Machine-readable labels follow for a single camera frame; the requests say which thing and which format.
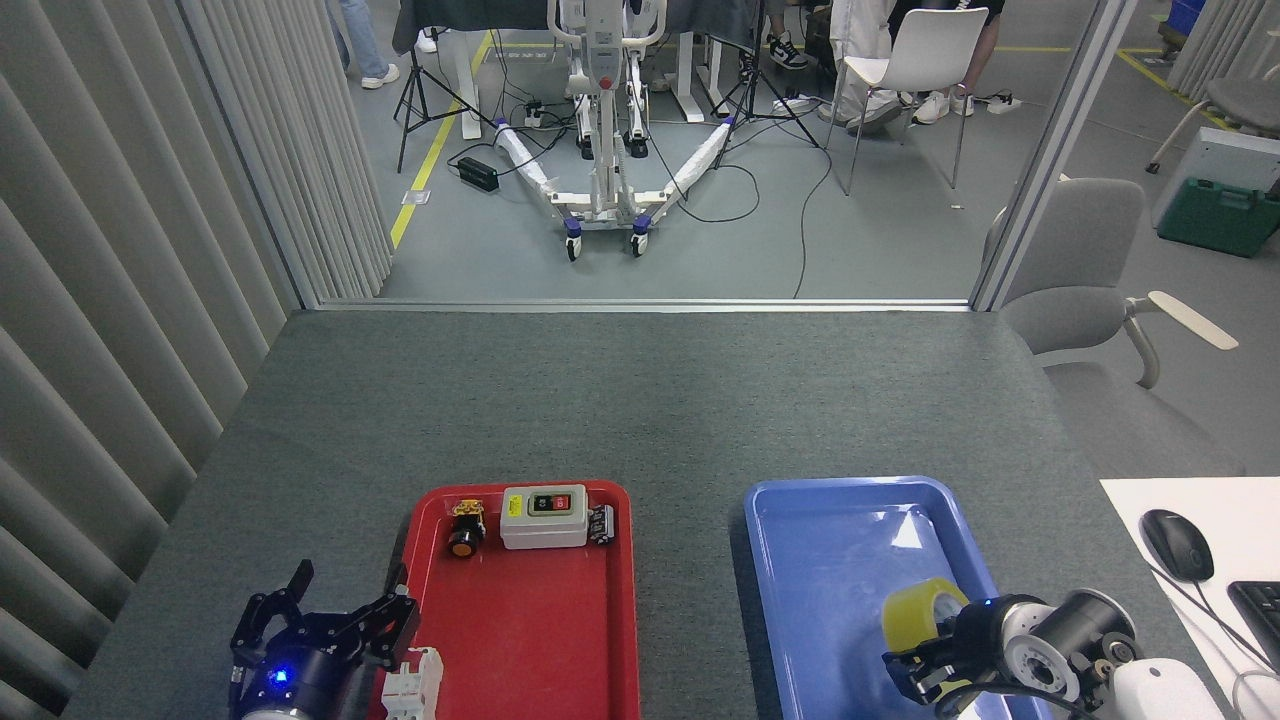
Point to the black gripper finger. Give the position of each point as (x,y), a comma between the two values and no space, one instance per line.
(958,625)
(265,625)
(925,675)
(390,625)

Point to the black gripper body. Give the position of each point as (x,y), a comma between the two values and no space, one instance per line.
(985,645)
(300,675)

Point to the yellow tape roll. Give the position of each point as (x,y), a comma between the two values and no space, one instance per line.
(915,610)

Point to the white circuit breaker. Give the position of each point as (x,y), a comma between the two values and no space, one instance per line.
(415,692)

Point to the black orange push button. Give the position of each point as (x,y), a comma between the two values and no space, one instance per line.
(464,540)

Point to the red plastic tray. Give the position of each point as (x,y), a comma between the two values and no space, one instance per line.
(520,640)

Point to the blue plastic tray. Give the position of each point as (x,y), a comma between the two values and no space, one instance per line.
(810,600)

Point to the black computer mouse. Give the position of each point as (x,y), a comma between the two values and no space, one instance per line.
(1178,545)

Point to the black keyboard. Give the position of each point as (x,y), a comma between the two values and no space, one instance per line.
(1262,615)

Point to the white desk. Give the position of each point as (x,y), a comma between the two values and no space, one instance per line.
(1240,520)

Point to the grey office chair with armrest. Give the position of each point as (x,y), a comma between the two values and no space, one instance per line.
(1080,260)

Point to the beige vertical blinds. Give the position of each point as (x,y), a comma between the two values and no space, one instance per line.
(100,250)

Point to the black power adapter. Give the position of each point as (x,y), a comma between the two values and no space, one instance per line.
(478,173)

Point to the green tool case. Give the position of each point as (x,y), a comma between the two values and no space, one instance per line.
(1220,215)

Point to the white stand on wheels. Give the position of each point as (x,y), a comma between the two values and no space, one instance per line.
(605,170)

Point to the person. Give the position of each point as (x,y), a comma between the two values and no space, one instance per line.
(362,40)
(940,105)
(788,52)
(865,60)

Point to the white extension socket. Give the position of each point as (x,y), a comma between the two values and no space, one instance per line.
(1003,103)

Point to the black tripod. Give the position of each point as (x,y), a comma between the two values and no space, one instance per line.
(415,95)
(755,100)

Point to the white power strip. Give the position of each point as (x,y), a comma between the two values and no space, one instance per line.
(534,113)

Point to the grey flat box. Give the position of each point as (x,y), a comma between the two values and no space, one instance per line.
(1235,160)

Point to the white plastic chair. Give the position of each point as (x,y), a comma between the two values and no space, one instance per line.
(930,45)

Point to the grey chair with white legs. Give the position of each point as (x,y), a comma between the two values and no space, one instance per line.
(1245,100)

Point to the blue bin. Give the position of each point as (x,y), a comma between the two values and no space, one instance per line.
(1187,18)

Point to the white two-button switch box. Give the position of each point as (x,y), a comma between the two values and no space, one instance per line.
(540,528)

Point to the silver frame rail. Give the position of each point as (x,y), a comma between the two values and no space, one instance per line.
(640,304)

